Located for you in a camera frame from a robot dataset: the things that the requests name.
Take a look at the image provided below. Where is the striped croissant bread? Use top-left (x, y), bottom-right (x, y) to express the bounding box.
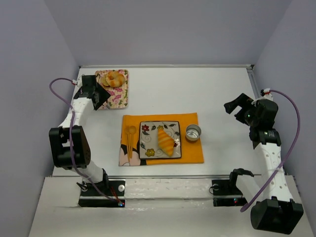
top-left (158, 129), bottom-right (175, 157)

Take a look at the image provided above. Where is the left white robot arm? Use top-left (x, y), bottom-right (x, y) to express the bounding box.
top-left (48, 75), bottom-right (110, 192)

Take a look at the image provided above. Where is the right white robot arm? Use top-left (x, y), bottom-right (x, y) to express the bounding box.
top-left (224, 89), bottom-right (304, 235)

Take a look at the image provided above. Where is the herb flat bread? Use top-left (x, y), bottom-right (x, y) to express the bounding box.
top-left (99, 77), bottom-right (109, 87)

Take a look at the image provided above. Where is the floral bread tray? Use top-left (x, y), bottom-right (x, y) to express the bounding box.
top-left (95, 69), bottom-right (129, 109)

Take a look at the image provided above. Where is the round twisted bread roll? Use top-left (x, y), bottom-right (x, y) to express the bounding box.
top-left (106, 71), bottom-right (125, 87)

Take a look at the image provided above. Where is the orange plastic fork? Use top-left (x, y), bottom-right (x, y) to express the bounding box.
top-left (125, 126), bottom-right (131, 163)

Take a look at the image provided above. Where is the orange plastic spoon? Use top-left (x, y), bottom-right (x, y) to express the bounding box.
top-left (128, 126), bottom-right (137, 159)

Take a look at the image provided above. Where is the small metal cup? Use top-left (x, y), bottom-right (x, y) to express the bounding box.
top-left (186, 124), bottom-right (201, 142)

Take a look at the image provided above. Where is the square floral ceramic plate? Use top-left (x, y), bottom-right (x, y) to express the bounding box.
top-left (139, 121), bottom-right (182, 159)

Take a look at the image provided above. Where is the orange placemat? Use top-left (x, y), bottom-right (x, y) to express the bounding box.
top-left (119, 113), bottom-right (204, 166)

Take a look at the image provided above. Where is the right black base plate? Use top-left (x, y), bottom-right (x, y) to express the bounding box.
top-left (209, 179), bottom-right (247, 207)

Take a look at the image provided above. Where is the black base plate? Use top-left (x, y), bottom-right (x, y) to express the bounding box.
top-left (76, 179), bottom-right (125, 208)
top-left (209, 179), bottom-right (247, 207)

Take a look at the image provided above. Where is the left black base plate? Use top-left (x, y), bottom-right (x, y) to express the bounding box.
top-left (76, 179), bottom-right (125, 208)

